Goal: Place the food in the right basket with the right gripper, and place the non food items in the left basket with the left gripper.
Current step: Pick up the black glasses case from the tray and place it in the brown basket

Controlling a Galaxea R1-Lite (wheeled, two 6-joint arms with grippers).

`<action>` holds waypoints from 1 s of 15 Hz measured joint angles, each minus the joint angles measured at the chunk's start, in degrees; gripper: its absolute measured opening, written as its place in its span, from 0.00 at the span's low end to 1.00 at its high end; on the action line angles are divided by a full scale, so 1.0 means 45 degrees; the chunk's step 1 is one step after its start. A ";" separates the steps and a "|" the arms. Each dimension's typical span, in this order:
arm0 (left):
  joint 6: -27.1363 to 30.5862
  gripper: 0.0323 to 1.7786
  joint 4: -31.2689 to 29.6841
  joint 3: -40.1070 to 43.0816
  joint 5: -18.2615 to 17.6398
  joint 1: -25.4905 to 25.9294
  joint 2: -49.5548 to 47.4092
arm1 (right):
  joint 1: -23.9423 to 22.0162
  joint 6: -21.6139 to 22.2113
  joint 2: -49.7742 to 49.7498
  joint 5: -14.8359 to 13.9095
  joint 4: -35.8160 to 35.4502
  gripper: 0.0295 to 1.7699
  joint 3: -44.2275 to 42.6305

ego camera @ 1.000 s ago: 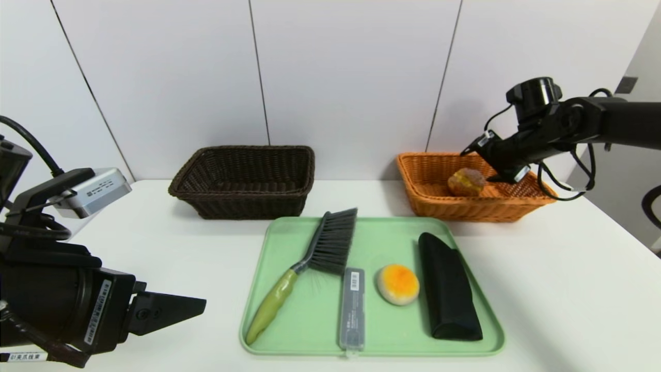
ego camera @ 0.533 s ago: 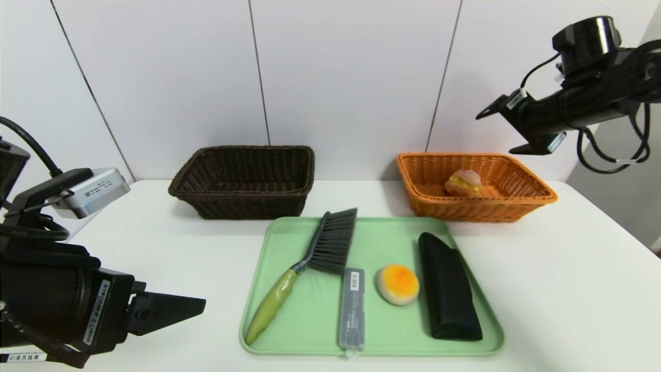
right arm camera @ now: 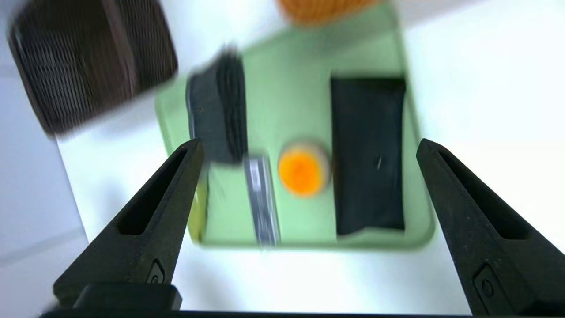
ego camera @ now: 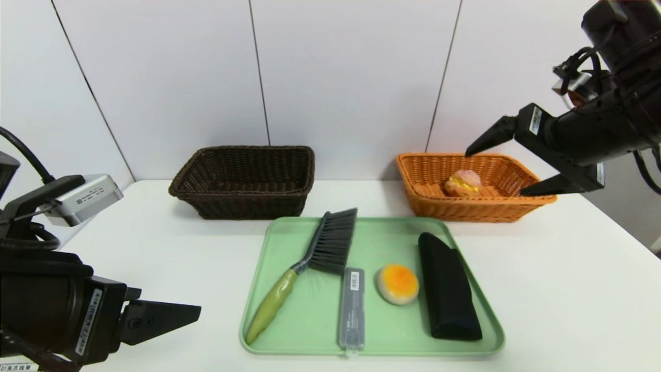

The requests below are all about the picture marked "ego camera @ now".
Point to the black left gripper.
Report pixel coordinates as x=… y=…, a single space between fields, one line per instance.
x=98 y=319

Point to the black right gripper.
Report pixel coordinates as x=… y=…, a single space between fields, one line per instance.
x=556 y=150

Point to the pink cream puff pastry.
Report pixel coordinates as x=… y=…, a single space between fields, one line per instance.
x=462 y=183

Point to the black glasses case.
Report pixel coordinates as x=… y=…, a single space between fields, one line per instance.
x=449 y=294

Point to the round egg yolk pastry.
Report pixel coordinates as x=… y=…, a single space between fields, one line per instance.
x=397 y=285

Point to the orange wicker basket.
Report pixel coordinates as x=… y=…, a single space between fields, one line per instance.
x=465 y=212

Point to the dark brown wicker basket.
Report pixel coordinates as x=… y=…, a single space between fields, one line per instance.
x=242 y=206

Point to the light green plastic tray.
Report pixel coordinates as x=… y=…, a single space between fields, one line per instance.
x=315 y=310

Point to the slim transparent grey pen case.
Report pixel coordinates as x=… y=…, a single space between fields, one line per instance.
x=352 y=310

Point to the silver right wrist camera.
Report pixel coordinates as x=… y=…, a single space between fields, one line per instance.
x=578 y=85

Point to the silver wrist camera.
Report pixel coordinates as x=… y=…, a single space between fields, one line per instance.
x=578 y=85
x=88 y=199

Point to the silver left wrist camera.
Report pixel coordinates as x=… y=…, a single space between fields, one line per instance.
x=88 y=199

